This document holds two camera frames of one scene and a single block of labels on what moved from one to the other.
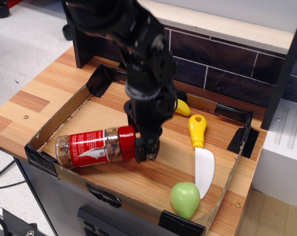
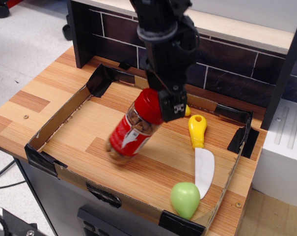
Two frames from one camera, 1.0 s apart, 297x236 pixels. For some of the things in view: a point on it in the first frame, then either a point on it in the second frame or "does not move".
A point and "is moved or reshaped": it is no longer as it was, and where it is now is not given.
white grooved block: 281,171 does not move
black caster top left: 3,11 does not move
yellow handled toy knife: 204,158 does not move
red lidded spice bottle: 110,145 is moved or reshaped
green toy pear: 185,197 does not move
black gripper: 148,108 → 170,52
